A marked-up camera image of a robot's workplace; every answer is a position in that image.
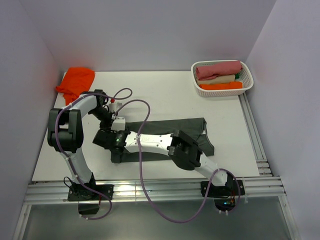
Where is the rolled pink t shirt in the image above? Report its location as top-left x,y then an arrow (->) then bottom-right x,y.
195,60 -> 243,80

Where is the purple cable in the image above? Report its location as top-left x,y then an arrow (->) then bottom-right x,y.
112,98 -> 242,224
55,87 -> 133,221

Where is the white plastic basket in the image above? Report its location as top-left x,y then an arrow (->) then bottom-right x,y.
190,60 -> 254,97

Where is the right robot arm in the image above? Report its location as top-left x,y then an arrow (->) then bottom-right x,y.
92,129 -> 245,198

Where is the dark grey t shirt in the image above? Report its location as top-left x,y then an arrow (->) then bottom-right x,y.
110,117 -> 215,164

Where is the aluminium rail frame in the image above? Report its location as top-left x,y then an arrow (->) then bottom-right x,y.
12,93 -> 301,240

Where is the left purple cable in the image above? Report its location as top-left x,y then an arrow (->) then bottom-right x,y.
55,87 -> 133,221

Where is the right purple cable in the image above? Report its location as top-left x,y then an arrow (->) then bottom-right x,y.
112,98 -> 242,224

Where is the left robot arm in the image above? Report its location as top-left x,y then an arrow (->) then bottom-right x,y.
47,89 -> 123,201

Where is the rolled beige t shirt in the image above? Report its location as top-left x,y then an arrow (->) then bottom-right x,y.
195,74 -> 235,86

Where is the green item in basket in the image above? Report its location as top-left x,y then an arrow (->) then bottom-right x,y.
235,72 -> 240,80

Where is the orange t shirt on table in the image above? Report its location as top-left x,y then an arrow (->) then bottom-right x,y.
55,67 -> 95,106

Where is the rolled orange t shirt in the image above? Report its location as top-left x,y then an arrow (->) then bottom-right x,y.
199,81 -> 243,91

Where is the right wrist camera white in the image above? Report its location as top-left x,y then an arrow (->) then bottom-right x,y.
111,116 -> 126,132

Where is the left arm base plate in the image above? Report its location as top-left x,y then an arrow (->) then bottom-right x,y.
67,183 -> 114,216

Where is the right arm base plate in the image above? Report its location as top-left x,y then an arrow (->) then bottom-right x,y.
207,178 -> 246,213

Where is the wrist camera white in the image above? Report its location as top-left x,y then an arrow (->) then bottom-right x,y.
111,116 -> 126,132
108,98 -> 123,113

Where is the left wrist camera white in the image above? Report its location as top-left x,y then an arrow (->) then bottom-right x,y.
108,98 -> 123,113

